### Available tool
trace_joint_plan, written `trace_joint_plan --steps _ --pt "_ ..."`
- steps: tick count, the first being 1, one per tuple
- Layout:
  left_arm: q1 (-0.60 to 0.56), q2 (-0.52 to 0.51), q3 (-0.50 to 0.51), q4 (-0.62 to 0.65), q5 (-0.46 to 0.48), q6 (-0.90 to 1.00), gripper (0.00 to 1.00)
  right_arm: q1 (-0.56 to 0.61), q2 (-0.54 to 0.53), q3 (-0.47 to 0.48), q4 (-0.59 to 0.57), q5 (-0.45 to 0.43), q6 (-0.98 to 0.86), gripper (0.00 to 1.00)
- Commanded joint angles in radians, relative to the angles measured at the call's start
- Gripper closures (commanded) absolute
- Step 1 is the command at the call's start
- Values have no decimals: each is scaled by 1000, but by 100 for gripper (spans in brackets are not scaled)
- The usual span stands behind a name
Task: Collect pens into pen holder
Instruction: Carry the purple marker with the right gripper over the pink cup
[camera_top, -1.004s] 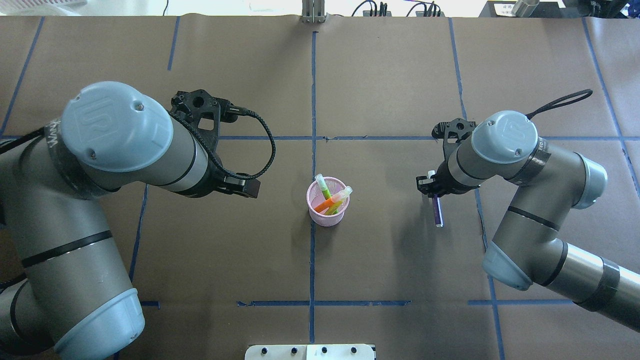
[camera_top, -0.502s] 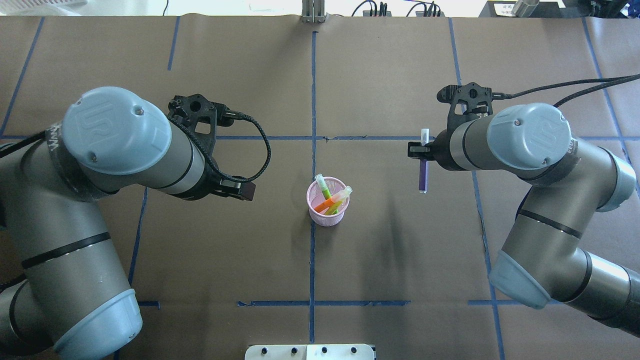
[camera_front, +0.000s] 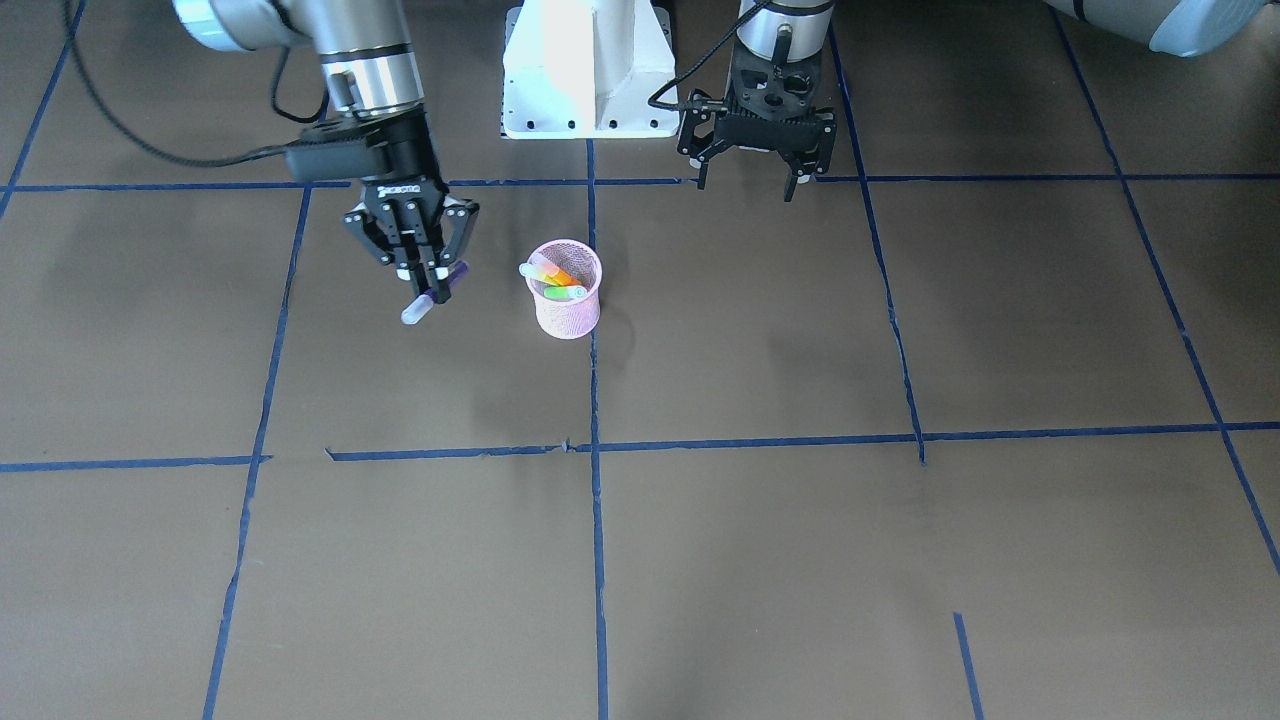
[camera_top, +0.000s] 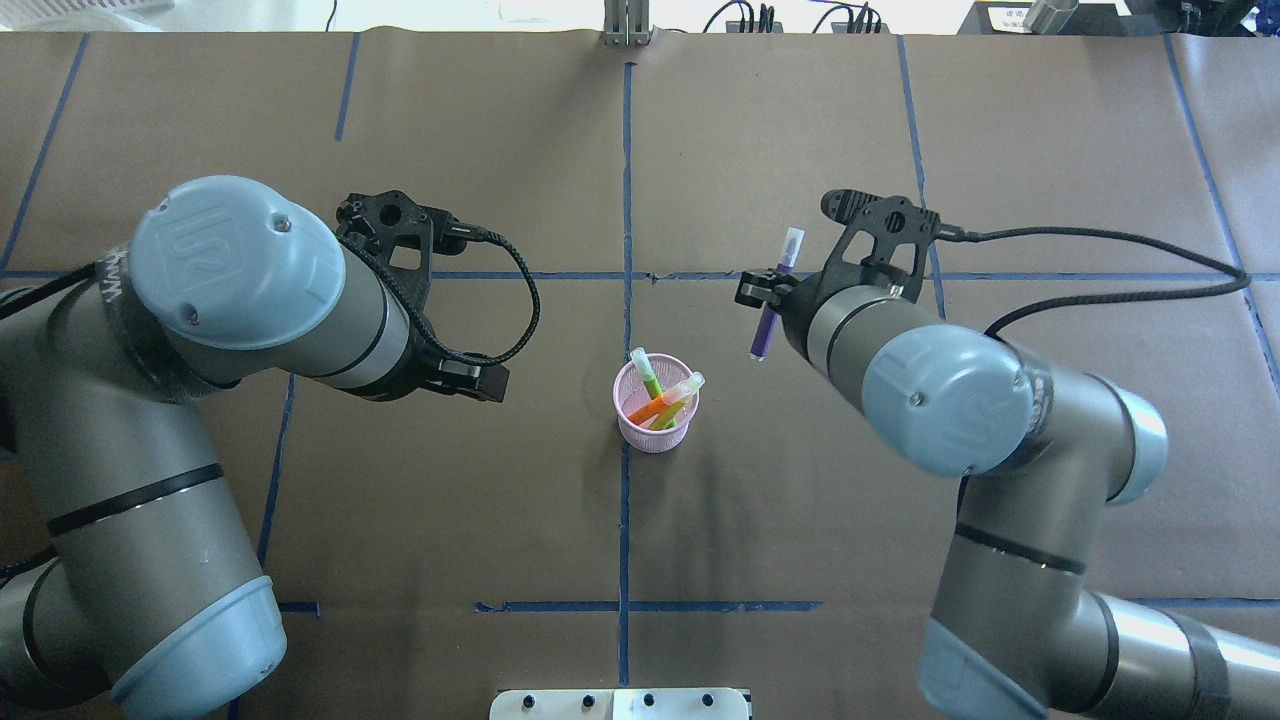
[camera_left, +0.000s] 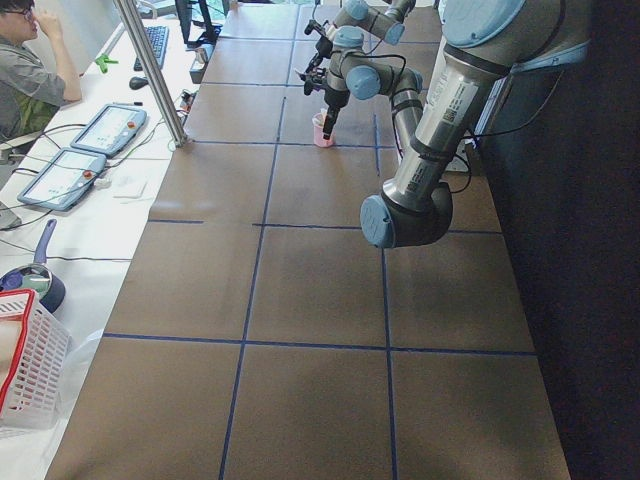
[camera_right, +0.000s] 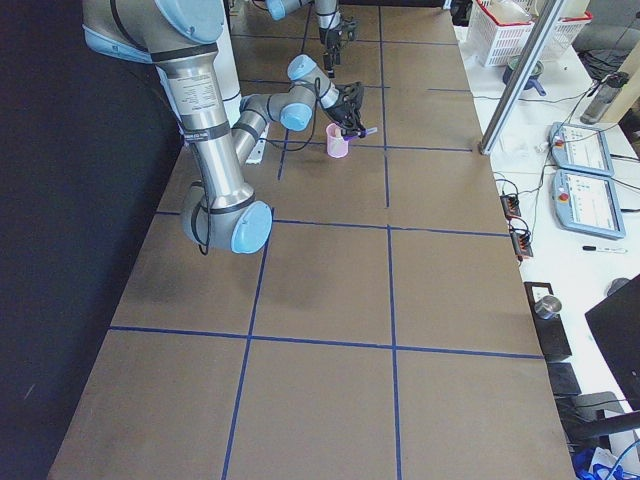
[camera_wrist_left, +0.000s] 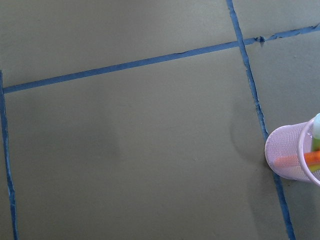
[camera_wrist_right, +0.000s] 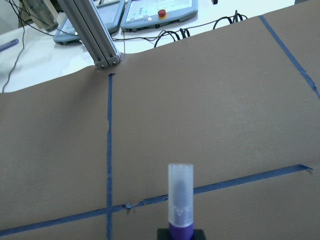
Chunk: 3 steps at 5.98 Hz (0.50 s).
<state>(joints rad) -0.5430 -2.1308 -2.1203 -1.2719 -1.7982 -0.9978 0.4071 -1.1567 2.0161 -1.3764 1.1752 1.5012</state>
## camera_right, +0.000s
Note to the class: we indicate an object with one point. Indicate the lower orange black connector box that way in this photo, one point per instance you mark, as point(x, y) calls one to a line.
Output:
point(521, 242)

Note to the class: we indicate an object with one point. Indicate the white plastic basket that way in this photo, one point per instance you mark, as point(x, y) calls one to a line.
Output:
point(495, 40)

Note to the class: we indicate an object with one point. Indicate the upper orange black connector box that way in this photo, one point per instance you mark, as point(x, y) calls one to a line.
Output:
point(510, 205)

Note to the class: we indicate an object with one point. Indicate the pink mesh pen holder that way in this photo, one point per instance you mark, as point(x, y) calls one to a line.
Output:
point(335, 147)

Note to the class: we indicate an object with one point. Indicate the dark water bottle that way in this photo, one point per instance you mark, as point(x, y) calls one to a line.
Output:
point(609, 88)

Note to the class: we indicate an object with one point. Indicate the upper teach pendant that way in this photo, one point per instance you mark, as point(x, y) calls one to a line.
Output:
point(580, 148)

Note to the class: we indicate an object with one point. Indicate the lower teach pendant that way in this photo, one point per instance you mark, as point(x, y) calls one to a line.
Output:
point(587, 204)

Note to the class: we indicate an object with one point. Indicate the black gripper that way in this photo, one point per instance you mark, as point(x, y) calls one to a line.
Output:
point(331, 42)
point(341, 111)

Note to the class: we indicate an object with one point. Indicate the teach pendant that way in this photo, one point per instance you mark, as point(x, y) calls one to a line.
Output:
point(587, 204)
point(580, 148)

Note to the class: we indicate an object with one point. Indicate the black marker pen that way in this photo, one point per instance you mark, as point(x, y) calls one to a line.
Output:
point(602, 249)

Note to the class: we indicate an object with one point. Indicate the orange black connector box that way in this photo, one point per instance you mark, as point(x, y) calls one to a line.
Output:
point(510, 205)
point(521, 242)

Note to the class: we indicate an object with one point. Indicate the aluminium frame post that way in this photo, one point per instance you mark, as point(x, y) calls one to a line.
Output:
point(528, 58)

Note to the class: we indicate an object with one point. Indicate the black monitor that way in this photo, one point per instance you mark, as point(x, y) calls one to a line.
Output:
point(614, 325)

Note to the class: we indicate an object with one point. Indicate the steel cup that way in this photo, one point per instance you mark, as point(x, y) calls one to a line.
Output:
point(547, 307)

